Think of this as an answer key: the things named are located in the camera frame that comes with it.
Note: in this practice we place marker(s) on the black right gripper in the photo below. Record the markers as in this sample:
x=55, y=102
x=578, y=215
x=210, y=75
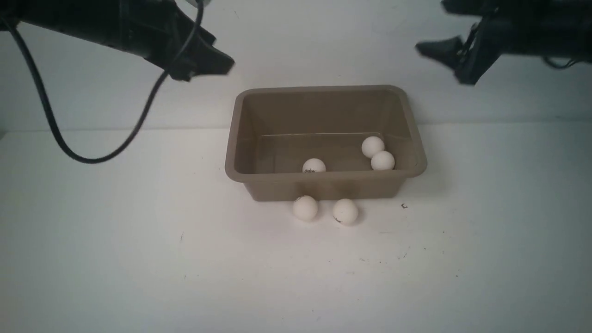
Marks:
x=470, y=59

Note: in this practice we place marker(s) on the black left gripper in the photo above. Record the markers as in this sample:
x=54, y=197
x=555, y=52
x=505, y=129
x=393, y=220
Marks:
x=181, y=44

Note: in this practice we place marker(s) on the white ping-pong ball with logo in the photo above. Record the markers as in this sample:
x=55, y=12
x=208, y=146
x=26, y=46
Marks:
x=314, y=165

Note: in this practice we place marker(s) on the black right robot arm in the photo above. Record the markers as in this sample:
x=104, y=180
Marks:
x=557, y=31

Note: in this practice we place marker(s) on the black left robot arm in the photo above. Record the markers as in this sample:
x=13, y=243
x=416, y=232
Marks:
x=119, y=24

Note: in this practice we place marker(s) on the tan plastic storage bin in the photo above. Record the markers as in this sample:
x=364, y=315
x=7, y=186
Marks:
x=275, y=130

